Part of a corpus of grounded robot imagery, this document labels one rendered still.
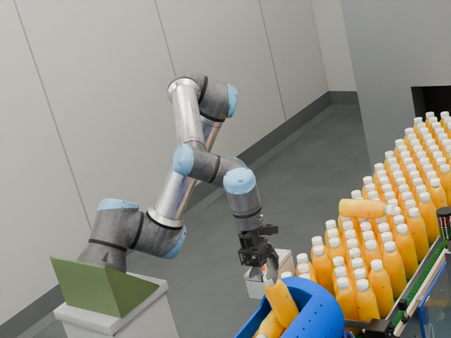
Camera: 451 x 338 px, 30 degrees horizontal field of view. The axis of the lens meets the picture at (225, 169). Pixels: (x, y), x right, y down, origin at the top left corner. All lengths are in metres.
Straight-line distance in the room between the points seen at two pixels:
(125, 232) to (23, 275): 2.36
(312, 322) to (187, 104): 0.81
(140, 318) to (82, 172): 2.59
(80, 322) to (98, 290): 0.17
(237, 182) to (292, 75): 5.03
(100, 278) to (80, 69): 2.77
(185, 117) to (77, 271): 0.78
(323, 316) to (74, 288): 1.00
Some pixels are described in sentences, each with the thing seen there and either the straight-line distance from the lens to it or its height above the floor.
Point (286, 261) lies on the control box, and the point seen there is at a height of 1.08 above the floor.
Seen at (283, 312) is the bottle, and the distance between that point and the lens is 2.68.
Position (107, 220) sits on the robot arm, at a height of 1.39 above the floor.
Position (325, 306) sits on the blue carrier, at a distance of 2.73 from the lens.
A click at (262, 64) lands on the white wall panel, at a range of 7.05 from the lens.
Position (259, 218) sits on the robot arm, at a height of 1.57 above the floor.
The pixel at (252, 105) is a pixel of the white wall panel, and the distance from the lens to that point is 6.96.
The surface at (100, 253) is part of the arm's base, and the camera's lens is 3.16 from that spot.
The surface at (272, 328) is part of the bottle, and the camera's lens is 2.73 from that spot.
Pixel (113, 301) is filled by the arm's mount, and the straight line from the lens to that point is 3.09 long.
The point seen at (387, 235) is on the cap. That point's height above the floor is 1.11.
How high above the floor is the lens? 2.64
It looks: 22 degrees down
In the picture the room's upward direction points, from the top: 15 degrees counter-clockwise
